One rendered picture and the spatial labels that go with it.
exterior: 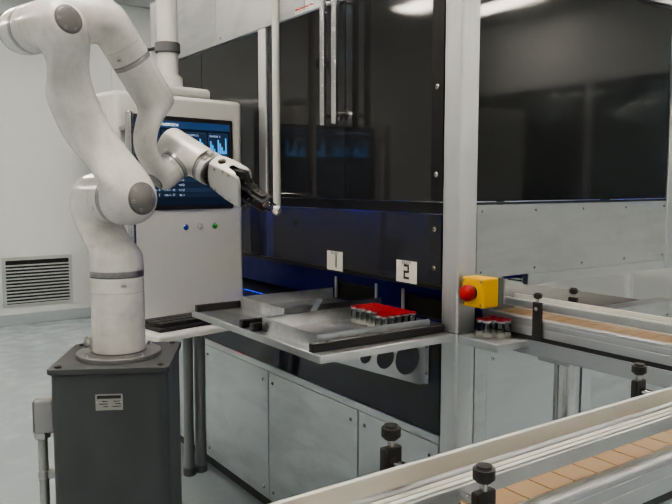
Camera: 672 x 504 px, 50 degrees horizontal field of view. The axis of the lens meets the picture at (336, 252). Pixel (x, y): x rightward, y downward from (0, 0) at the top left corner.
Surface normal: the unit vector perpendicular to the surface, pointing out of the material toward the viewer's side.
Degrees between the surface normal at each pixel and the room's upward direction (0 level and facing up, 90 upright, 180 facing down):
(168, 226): 90
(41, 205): 90
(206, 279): 90
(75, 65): 124
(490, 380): 90
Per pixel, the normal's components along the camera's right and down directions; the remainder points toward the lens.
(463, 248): 0.57, 0.07
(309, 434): -0.82, 0.05
